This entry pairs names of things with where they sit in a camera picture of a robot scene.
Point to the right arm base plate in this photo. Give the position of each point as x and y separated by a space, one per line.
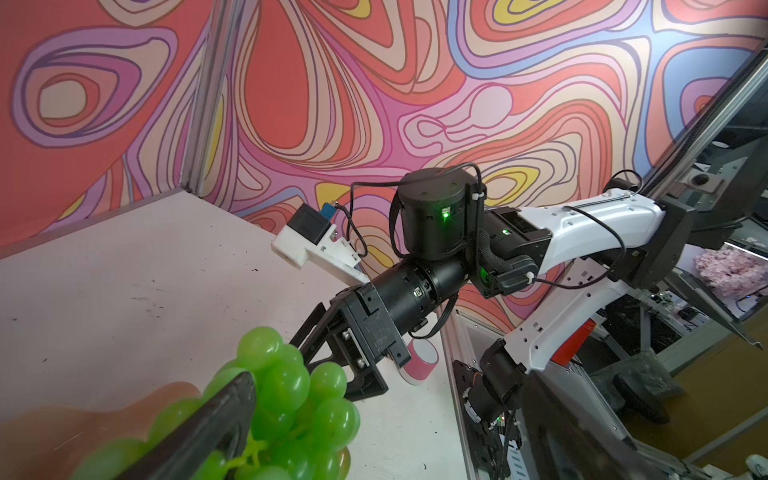
479 413

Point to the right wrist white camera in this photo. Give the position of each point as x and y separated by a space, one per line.
309 236

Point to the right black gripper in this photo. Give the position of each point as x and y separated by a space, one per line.
358 328

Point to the pink tape roll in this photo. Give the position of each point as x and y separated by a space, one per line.
424 359

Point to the peach scalloped fruit bowl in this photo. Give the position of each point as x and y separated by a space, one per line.
51 442

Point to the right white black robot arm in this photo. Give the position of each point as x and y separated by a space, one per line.
445 238

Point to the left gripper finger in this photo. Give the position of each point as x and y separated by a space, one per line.
221 424

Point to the green fake grape bunch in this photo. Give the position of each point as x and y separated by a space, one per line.
301 427

